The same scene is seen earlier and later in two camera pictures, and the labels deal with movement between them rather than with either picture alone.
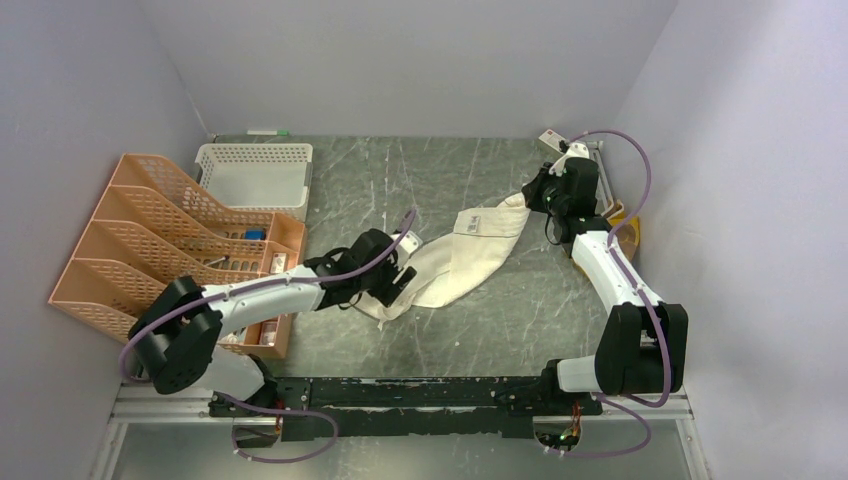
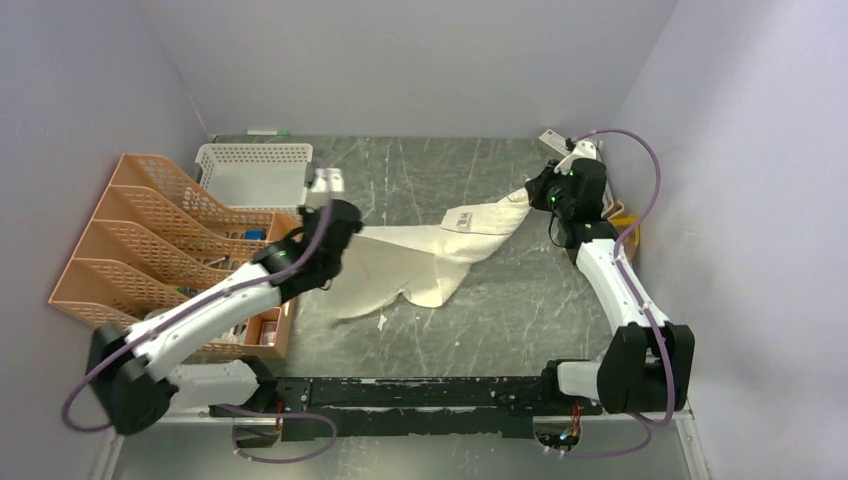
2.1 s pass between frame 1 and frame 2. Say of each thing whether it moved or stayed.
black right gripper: stayed
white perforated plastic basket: stayed
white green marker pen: stayed
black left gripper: moved
